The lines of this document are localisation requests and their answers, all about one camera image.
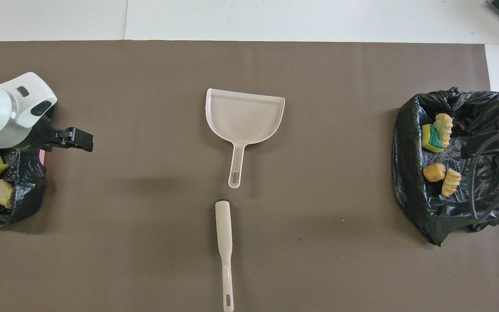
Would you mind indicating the black trash bag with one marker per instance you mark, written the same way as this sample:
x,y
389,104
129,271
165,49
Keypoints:
x,y
24,203
448,216

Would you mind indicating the yellow green sponge piece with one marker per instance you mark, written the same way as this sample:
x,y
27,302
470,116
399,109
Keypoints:
x,y
429,136

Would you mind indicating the brown toy bread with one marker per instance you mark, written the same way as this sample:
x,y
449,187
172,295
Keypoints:
x,y
434,172

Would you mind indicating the beige plastic dustpan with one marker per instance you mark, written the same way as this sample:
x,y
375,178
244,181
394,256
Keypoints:
x,y
243,117

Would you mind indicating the pale toy bread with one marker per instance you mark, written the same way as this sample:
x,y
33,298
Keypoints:
x,y
443,128

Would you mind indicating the brown table mat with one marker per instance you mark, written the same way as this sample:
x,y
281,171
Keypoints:
x,y
145,216

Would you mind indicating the beige hand brush black bristles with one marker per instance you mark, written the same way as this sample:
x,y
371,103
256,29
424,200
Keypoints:
x,y
223,225

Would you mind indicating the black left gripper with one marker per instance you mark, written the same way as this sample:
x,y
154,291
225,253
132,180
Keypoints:
x,y
61,139

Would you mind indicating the pink plastic bin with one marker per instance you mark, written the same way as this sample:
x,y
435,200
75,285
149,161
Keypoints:
x,y
43,157

